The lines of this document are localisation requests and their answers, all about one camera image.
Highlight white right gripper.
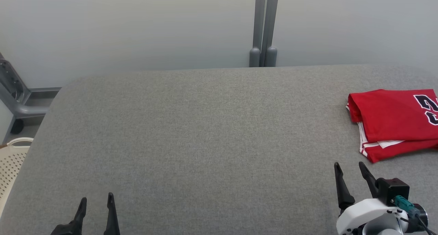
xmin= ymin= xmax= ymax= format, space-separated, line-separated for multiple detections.
xmin=334 ymin=161 xmax=403 ymax=235

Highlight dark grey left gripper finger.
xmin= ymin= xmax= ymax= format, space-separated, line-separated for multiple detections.
xmin=104 ymin=193 xmax=120 ymax=235
xmin=70 ymin=197 xmax=87 ymax=234

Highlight red and white jersey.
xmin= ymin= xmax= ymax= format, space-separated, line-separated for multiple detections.
xmin=346 ymin=89 xmax=438 ymax=164

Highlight cream plastic laundry basket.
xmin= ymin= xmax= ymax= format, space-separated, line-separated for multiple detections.
xmin=0 ymin=138 xmax=34 ymax=217

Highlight teal right cable connector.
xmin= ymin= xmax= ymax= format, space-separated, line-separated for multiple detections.
xmin=394 ymin=195 xmax=421 ymax=217

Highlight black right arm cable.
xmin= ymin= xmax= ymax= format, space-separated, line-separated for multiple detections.
xmin=400 ymin=213 xmax=438 ymax=235

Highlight grey metal frame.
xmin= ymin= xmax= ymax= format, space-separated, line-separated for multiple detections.
xmin=0 ymin=52 xmax=62 ymax=143

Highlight grey metal post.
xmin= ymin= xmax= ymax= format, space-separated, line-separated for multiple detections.
xmin=249 ymin=0 xmax=267 ymax=68
xmin=262 ymin=0 xmax=280 ymax=67

